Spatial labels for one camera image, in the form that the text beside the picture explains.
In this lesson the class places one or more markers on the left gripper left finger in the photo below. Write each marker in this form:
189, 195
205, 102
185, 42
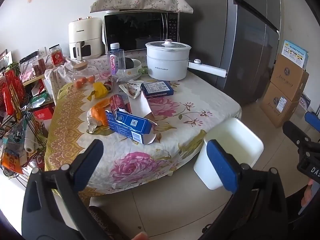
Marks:
41, 218

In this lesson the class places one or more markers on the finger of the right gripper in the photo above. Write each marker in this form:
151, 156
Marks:
312, 119
295, 134

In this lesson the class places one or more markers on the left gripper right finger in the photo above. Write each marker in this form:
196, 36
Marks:
257, 206

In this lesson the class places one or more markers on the orange peel piece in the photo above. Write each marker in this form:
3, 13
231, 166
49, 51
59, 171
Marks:
98, 111

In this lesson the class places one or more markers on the torn blue carton box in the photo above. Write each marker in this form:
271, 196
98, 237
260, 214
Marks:
138, 129

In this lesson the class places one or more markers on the yellow wrapper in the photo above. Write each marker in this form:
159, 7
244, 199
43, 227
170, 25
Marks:
99, 91

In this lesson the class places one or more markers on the clear plastic water bottle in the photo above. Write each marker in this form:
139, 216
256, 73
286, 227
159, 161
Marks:
116, 58

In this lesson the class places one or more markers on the white nut snack packet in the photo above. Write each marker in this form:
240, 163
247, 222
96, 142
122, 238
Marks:
132, 88

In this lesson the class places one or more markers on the white trash bin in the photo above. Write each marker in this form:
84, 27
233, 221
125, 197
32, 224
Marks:
236, 139

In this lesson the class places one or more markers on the person right hand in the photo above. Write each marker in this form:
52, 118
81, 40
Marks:
307, 193

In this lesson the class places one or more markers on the lower cardboard box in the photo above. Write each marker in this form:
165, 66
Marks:
277, 107

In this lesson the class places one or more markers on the cardboard box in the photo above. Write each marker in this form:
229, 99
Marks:
289, 78
277, 107

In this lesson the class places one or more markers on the upper cardboard box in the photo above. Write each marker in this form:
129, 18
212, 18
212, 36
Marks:
289, 78

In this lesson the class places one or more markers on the blue white printed box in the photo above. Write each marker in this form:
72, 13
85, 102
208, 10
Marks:
295, 53

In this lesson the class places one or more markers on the grey refrigerator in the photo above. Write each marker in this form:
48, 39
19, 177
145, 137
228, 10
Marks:
239, 36

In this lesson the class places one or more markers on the floral tablecloth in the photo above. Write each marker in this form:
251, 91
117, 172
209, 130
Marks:
183, 120

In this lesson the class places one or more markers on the small orange tangerine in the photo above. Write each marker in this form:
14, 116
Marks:
78, 84

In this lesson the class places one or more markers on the white paper sheet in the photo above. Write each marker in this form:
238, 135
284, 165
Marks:
144, 109

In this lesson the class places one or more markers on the glass jar with cork lid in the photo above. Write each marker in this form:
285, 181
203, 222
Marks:
83, 69

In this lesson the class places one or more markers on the white electric cooking pot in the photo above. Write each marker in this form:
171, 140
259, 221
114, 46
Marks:
169, 61

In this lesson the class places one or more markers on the white bowl with squash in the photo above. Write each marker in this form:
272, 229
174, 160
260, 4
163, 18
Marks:
132, 68

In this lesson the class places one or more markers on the cream air fryer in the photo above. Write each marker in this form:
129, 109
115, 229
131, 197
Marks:
85, 38

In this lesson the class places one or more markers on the black microwave oven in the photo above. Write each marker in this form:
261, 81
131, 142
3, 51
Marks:
132, 29

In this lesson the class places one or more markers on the floral cloth cover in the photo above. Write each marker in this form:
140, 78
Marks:
165, 5

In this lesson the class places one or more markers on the black wire rack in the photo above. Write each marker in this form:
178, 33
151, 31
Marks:
23, 135

